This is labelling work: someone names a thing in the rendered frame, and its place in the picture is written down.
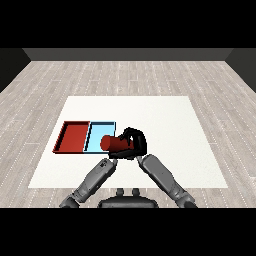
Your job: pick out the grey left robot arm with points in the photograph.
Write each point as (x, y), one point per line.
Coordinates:
(93, 181)

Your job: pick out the dark grey robot body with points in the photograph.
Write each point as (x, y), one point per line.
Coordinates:
(128, 201)

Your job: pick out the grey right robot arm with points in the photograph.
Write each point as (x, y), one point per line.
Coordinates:
(165, 178)

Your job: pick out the light blue shallow open box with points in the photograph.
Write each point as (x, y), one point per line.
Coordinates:
(96, 133)

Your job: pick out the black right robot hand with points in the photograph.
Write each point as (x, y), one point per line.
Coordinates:
(140, 143)

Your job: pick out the red shallow open box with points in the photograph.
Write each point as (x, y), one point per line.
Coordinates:
(73, 136)

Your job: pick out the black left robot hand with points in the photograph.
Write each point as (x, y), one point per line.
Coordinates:
(120, 154)

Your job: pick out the red can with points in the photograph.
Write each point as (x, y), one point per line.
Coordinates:
(113, 143)

